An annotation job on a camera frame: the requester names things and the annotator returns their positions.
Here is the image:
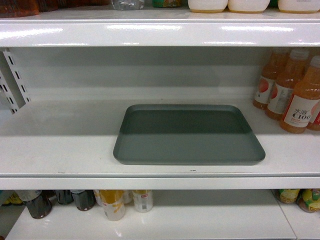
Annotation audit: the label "grey rectangular serving tray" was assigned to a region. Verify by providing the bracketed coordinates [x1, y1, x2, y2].
[113, 104, 266, 166]

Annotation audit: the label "white labelled drink bottle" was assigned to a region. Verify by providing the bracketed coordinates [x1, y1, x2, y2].
[132, 189, 154, 213]

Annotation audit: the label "yellow white drink bottle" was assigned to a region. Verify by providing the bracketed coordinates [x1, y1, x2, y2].
[99, 189, 126, 221]

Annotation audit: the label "white upper shelf board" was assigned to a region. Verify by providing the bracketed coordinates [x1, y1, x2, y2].
[0, 6, 320, 48]

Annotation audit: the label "white shelf board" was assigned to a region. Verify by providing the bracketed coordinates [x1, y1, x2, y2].
[7, 189, 320, 240]
[0, 6, 320, 48]
[0, 99, 320, 190]

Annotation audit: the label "white lower shelf board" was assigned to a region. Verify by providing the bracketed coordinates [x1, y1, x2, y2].
[7, 189, 320, 240]

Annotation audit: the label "dark tea bottle right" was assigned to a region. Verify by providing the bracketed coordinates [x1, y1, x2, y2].
[70, 189, 96, 211]

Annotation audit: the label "dark tea bottle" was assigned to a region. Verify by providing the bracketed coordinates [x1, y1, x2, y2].
[70, 189, 96, 211]
[15, 189, 52, 219]

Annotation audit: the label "white middle shelf board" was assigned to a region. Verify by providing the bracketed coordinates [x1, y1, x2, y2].
[0, 99, 320, 190]

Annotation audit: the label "white tub on top shelf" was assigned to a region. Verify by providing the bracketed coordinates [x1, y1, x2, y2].
[187, 0, 228, 14]

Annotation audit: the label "orange juice bottle rear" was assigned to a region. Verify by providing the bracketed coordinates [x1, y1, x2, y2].
[252, 47, 289, 110]

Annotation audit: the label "orange juice bottle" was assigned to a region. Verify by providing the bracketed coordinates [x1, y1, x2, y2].
[252, 47, 289, 110]
[265, 48, 310, 120]

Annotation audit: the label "white tub shelf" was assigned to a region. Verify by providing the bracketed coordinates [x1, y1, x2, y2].
[227, 0, 270, 14]
[277, 0, 320, 14]

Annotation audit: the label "orange juice bottle C100 label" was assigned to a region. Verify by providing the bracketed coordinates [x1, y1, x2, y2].
[279, 55, 320, 134]

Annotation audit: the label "orange juice bottle middle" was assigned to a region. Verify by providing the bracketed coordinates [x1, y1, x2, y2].
[265, 48, 310, 120]

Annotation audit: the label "dark tea bottle left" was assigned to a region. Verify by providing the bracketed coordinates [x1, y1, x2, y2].
[15, 189, 52, 219]

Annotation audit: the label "yellow green drink bottle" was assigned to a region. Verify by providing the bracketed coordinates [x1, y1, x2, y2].
[297, 188, 320, 213]

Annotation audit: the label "white slotted shelf bracket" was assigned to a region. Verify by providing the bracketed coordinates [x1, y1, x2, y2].
[0, 47, 31, 114]

